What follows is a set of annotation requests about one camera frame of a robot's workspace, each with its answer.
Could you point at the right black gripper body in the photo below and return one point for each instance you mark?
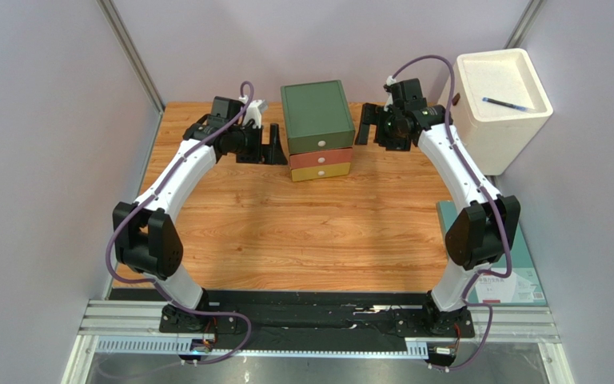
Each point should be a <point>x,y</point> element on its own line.
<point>380,127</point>

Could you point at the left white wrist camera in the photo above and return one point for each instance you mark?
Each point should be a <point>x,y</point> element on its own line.
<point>253,114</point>

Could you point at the aluminium frame rail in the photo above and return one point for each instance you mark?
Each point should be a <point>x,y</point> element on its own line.
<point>122,327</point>

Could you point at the yellow bottom drawer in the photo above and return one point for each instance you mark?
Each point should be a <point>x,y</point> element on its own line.
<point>320,171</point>

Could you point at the white three-drawer cabinet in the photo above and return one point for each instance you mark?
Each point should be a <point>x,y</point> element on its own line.
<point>495,135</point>

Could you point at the green top drawer box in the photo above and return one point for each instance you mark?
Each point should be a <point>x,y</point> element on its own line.
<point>317,117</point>

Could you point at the teal box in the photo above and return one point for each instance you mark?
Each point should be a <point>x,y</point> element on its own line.
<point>521,288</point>

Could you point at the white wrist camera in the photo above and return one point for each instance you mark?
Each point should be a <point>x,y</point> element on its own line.
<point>253,114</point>
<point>390,81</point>

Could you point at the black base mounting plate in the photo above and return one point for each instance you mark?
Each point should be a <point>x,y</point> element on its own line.
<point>317,321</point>

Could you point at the blue pen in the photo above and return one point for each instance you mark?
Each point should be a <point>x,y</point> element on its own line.
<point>505,104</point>

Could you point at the red drawer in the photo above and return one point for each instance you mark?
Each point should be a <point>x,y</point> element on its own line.
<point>320,158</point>

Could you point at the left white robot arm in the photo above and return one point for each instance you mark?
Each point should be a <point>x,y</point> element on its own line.
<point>145,237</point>

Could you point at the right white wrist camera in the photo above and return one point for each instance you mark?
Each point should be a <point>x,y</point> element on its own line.
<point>390,81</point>

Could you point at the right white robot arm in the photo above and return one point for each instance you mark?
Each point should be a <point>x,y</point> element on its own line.
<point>485,226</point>

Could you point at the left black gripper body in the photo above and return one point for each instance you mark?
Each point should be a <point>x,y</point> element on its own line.
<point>246,143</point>

